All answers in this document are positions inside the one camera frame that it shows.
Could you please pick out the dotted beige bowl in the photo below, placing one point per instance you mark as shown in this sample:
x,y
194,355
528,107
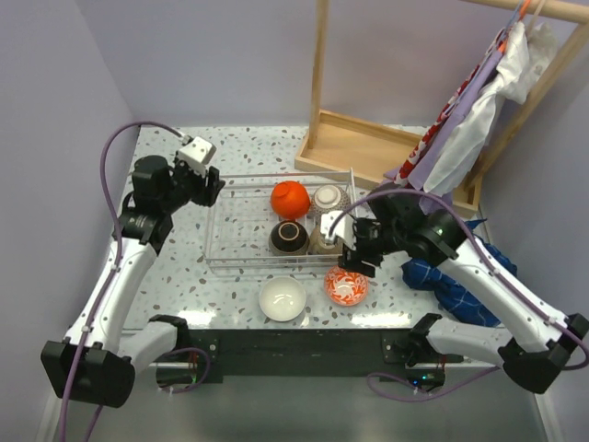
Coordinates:
x,y
329,198

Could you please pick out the blue checked cloth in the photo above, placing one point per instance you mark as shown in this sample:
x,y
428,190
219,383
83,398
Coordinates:
x,y
452,296

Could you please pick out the red white patterned garment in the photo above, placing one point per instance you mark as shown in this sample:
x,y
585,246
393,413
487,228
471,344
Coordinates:
x,y
400,176

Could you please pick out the clear wire dish rack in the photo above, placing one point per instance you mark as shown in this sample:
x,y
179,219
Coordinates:
x,y
239,227

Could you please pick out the brown striped bowl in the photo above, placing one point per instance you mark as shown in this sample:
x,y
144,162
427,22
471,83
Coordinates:
x,y
288,238

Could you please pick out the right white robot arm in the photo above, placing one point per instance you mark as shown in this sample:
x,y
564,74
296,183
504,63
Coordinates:
x,y
534,342

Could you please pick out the lilac hanging garment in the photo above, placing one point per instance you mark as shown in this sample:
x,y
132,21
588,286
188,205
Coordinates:
x,y
425,165

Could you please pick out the red floral white bowl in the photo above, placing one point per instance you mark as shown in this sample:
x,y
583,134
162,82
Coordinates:
x,y
345,288

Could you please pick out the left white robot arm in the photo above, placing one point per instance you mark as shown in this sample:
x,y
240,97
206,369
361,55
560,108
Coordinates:
x,y
92,363

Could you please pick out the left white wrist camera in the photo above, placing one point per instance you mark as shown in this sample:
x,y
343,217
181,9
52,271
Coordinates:
x,y
196,153

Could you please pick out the black bowl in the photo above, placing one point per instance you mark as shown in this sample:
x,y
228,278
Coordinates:
x,y
318,245

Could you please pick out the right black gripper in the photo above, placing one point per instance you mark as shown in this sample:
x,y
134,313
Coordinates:
x,y
352,259

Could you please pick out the white hanging garment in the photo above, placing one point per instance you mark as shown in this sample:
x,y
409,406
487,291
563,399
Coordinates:
x,y
528,55

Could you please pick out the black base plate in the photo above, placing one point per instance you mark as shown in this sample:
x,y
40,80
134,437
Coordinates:
x,y
318,353

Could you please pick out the aluminium rail frame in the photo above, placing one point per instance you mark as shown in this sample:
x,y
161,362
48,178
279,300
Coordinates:
x,y
476,406

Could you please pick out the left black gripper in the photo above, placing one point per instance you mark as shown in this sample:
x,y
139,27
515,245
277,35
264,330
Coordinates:
x,y
202,185

